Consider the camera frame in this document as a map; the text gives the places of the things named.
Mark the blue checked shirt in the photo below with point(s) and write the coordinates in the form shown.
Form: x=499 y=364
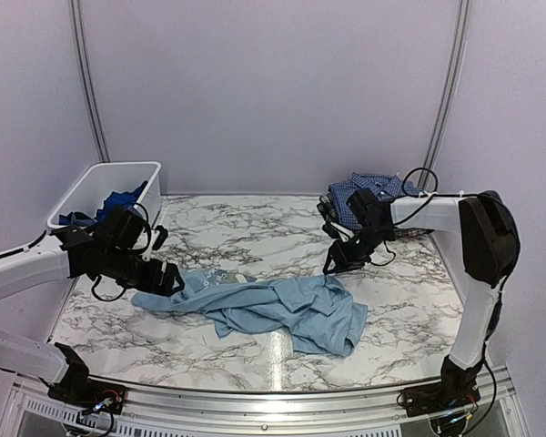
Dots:
x=383 y=187

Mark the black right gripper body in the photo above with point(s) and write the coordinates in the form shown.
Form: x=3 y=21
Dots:
x=358 y=253

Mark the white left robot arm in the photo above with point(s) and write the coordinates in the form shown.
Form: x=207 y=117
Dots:
x=35 y=279

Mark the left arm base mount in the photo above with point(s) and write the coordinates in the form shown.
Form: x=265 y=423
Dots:
x=77 y=387

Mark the left wall aluminium post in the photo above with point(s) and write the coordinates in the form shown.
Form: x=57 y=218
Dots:
x=87 y=83

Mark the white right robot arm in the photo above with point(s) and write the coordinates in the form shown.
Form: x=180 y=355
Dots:
x=490 y=247

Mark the white plastic laundry bin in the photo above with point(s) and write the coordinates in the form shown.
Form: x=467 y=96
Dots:
x=88 y=194

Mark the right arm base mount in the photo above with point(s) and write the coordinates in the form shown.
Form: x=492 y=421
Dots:
x=456 y=388

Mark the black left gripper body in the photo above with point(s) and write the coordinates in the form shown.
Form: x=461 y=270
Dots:
x=118 y=268

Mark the light blue garment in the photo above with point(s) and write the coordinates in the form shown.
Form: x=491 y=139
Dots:
x=318 y=312

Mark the dark blue garment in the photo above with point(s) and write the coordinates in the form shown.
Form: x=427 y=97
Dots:
x=126 y=199

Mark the aluminium front frame rail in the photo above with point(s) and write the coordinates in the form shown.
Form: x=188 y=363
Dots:
x=385 y=410

